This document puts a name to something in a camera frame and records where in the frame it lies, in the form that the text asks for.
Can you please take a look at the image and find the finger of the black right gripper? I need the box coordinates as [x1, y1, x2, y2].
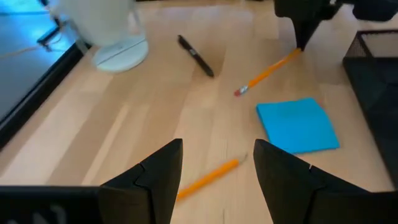
[292, 17, 323, 50]

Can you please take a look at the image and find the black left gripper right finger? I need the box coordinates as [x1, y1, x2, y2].
[253, 139, 369, 224]

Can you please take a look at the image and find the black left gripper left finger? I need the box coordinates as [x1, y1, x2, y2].
[99, 139, 184, 224]

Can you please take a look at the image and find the orange pencil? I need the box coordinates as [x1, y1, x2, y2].
[233, 47, 302, 97]
[176, 154, 249, 202]

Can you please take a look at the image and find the blue sticky note pad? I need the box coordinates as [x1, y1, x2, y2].
[256, 97, 341, 156]

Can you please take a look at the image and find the black pen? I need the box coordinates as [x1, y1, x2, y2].
[177, 34, 215, 78]

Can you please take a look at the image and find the black mesh desk organizer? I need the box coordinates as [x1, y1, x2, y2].
[341, 29, 398, 190]

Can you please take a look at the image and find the black metal table frame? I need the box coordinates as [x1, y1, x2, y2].
[0, 43, 91, 150]

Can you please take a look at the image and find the black lamp power cord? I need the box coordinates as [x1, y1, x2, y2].
[36, 26, 62, 52]

